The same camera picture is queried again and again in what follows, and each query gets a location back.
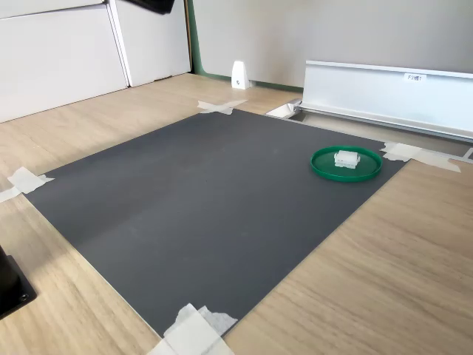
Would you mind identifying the small white plastic terminal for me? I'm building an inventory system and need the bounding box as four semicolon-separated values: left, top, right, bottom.
333;149;361;169

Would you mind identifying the round green lid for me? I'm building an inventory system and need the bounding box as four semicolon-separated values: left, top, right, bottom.
310;146;384;183

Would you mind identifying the white partition panel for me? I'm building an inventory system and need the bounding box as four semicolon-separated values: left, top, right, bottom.
106;0;193;89
0;0;130;125

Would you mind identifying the dark grey mat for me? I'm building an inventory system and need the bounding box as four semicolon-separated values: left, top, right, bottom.
24;108;409;339

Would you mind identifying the small white bracket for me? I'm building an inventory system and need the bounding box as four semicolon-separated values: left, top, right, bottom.
231;61;250;90

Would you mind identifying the silver cable duct tray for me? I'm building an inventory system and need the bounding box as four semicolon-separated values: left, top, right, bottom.
265;98;473;163

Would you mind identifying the silver cable duct cover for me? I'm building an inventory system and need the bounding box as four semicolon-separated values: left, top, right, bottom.
301;60;473;143

